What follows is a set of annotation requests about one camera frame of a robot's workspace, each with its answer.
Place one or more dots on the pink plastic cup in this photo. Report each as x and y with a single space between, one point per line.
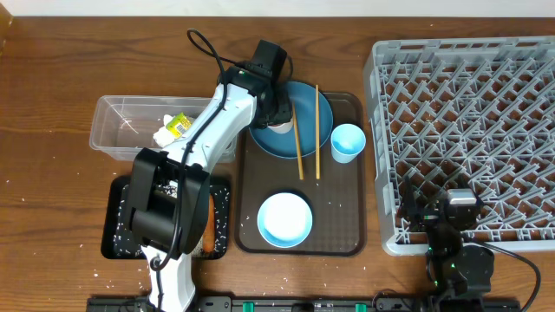
282 128

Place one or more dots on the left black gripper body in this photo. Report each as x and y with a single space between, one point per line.
279 110

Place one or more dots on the dark blue plate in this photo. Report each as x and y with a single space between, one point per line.
283 145

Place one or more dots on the light blue plastic cup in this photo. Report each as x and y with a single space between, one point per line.
347 141

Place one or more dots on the light blue bowl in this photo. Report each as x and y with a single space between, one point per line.
284 220

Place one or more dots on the grey dishwasher rack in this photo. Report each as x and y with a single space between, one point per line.
478 109

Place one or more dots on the clear plastic waste bin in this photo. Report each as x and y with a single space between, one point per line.
124 124

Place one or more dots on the black plastic tray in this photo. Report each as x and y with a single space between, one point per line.
112 216

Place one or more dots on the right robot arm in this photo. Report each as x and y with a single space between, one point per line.
461 273

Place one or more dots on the wooden chopstick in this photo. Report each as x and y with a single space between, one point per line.
297 143
317 131

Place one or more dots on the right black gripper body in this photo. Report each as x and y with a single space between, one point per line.
425 221

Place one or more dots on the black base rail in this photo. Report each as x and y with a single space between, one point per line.
379 304

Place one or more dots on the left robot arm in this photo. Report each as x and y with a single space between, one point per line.
167 203

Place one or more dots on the white tissue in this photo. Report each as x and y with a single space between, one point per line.
165 135

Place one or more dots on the orange carrot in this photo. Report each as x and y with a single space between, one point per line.
208 245

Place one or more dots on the pile of white rice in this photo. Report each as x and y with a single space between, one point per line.
221 216

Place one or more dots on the green yellow snack wrapper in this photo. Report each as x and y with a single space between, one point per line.
177 124

